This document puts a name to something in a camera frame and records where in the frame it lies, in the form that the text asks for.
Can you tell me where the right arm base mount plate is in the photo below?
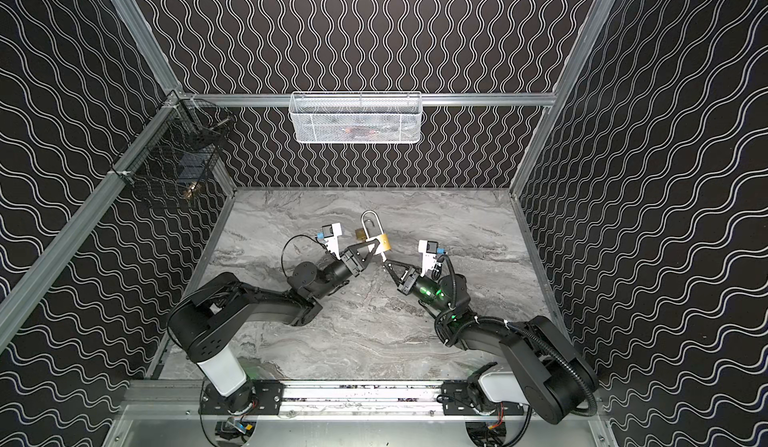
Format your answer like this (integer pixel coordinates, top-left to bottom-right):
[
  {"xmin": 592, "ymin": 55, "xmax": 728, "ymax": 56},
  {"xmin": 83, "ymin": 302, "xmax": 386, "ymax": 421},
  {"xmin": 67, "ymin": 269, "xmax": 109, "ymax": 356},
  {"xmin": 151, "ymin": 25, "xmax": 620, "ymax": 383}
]
[{"xmin": 436, "ymin": 380, "xmax": 525, "ymax": 416}]

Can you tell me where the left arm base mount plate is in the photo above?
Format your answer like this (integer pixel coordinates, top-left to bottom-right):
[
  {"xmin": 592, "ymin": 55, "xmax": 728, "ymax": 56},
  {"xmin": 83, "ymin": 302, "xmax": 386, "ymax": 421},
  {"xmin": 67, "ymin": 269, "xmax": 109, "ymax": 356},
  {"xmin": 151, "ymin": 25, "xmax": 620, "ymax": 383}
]
[{"xmin": 198, "ymin": 380, "xmax": 284, "ymax": 416}]

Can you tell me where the black wire wall basket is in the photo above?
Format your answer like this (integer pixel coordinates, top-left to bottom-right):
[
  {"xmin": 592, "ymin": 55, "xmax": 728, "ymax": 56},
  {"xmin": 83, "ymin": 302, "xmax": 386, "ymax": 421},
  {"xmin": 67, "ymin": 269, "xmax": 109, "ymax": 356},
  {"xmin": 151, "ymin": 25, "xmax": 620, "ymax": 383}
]
[{"xmin": 121, "ymin": 99, "xmax": 236, "ymax": 211}]

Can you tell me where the long shackle brass padlock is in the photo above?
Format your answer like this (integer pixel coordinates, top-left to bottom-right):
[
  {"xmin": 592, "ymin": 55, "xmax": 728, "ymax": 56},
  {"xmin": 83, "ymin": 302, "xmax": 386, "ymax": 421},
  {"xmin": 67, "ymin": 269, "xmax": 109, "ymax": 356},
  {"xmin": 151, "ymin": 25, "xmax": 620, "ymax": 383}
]
[{"xmin": 361, "ymin": 210, "xmax": 391, "ymax": 256}]

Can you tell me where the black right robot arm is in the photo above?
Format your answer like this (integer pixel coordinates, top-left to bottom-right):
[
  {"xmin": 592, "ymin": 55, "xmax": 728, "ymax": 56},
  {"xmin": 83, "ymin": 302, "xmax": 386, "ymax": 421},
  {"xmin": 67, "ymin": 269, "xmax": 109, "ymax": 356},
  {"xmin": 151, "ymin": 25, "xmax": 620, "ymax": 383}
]
[{"xmin": 384, "ymin": 256, "xmax": 598, "ymax": 424}]

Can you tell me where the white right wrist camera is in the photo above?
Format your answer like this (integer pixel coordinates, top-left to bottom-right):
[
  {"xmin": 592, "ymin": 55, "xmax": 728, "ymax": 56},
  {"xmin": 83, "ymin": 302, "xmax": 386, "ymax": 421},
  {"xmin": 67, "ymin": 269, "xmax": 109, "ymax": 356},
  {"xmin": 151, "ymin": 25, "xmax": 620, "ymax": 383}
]
[{"xmin": 418, "ymin": 239, "xmax": 445, "ymax": 279}]

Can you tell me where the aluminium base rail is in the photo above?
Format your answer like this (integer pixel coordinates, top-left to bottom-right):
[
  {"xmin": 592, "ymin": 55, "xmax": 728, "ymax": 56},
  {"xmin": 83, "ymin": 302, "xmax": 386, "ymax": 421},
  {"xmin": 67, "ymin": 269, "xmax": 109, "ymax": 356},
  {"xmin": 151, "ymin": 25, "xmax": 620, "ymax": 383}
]
[{"xmin": 119, "ymin": 379, "xmax": 607, "ymax": 421}]

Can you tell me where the white mesh wall basket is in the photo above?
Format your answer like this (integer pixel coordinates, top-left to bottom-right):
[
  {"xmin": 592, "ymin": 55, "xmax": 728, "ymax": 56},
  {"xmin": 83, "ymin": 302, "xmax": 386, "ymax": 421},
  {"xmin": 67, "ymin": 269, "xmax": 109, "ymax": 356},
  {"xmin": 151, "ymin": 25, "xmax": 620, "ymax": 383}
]
[{"xmin": 288, "ymin": 91, "xmax": 424, "ymax": 144}]

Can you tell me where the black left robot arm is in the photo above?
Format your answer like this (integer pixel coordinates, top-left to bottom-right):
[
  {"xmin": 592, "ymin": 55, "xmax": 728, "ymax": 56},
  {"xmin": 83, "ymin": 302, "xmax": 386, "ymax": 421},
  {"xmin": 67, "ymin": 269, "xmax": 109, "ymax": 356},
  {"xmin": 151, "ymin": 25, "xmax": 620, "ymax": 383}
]
[{"xmin": 167, "ymin": 238, "xmax": 380, "ymax": 411}]

